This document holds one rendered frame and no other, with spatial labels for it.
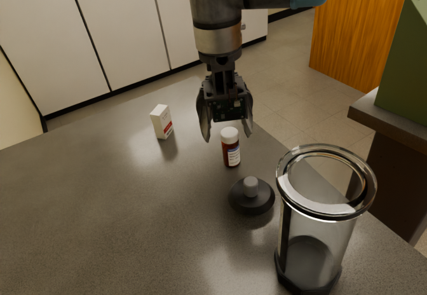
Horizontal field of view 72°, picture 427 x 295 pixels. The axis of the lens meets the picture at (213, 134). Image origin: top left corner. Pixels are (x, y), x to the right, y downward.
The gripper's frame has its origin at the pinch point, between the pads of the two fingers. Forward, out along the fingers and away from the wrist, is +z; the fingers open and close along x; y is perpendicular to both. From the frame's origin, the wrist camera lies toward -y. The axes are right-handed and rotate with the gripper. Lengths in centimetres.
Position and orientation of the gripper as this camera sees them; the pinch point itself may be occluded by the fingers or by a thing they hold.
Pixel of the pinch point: (227, 133)
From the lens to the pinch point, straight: 62.2
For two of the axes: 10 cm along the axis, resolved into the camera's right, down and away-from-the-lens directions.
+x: 9.9, -1.3, -0.1
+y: 0.7, 6.4, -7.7
